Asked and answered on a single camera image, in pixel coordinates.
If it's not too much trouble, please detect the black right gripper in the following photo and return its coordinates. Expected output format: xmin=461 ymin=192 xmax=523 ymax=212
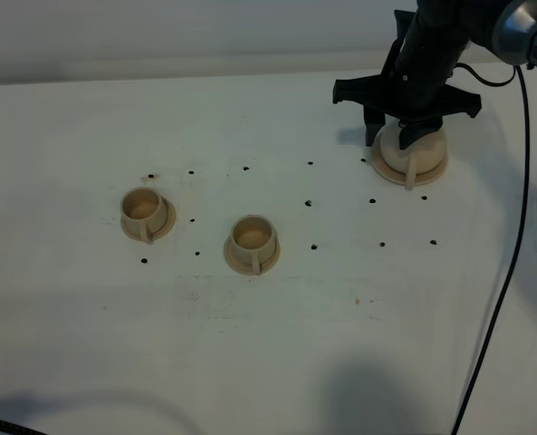
xmin=332 ymin=10 xmax=482 ymax=150

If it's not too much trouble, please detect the beige teapot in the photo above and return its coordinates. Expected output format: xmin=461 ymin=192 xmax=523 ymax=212
xmin=372 ymin=121 xmax=448 ymax=190

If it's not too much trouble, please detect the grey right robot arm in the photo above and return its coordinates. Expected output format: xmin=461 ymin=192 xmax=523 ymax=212
xmin=332 ymin=1 xmax=537 ymax=150

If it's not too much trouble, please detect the beige teapot saucer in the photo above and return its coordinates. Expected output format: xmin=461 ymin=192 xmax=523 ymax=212
xmin=371 ymin=144 xmax=448 ymax=190

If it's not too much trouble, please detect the beige right teacup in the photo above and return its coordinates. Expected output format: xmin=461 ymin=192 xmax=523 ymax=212
xmin=229 ymin=215 xmax=278 ymax=273

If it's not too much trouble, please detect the beige teacup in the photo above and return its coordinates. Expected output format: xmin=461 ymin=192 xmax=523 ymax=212
xmin=120 ymin=186 xmax=169 ymax=246
xmin=229 ymin=215 xmax=278 ymax=273

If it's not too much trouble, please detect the beige right cup saucer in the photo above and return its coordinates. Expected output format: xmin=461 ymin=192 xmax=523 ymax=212
xmin=224 ymin=237 xmax=281 ymax=276

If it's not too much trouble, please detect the beige cup saucer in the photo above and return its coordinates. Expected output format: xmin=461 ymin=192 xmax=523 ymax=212
xmin=224 ymin=237 xmax=281 ymax=276
xmin=120 ymin=195 xmax=178 ymax=244

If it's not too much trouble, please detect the beige left cup saucer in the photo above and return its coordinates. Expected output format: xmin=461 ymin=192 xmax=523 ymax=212
xmin=120 ymin=195 xmax=178 ymax=244

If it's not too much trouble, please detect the beige left teacup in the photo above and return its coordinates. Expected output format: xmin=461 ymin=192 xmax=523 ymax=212
xmin=120 ymin=186 xmax=169 ymax=246

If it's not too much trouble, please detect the black braided cable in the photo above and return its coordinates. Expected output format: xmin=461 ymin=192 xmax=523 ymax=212
xmin=0 ymin=412 xmax=38 ymax=435

